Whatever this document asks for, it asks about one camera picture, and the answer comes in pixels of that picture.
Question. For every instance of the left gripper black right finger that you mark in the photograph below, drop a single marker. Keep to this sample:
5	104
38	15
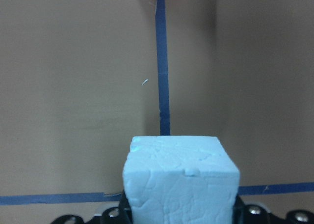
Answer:
256	214

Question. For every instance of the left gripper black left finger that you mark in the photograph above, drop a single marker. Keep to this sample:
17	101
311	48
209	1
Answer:
120	214

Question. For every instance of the light blue block arm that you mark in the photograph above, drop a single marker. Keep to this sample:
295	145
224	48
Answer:
180	180

